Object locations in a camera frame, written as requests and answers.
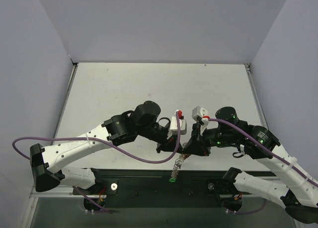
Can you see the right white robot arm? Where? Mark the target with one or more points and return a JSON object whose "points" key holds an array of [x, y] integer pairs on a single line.
{"points": [[297, 191]]}

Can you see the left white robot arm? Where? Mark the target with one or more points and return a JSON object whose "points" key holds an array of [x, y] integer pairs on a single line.
{"points": [[51, 164]]}

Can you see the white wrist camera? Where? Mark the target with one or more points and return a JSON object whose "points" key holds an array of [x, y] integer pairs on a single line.
{"points": [[201, 115], [178, 124]]}

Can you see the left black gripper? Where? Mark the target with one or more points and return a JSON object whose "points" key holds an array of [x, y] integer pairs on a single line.
{"points": [[169, 142]]}

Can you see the large metal keyring with keys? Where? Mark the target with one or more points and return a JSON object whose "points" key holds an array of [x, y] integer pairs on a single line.
{"points": [[177, 166]]}

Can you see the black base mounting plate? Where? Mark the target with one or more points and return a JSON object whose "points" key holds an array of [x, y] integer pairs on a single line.
{"points": [[153, 189]]}

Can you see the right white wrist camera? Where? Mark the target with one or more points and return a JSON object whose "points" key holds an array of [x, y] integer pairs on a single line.
{"points": [[201, 115]]}

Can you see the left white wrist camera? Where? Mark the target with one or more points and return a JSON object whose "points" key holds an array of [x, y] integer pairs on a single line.
{"points": [[178, 124]]}

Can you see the aluminium frame rail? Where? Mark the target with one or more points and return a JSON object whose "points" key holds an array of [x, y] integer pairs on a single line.
{"points": [[100, 90]]}

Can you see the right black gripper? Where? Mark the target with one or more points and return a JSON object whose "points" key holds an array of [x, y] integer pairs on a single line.
{"points": [[197, 140]]}

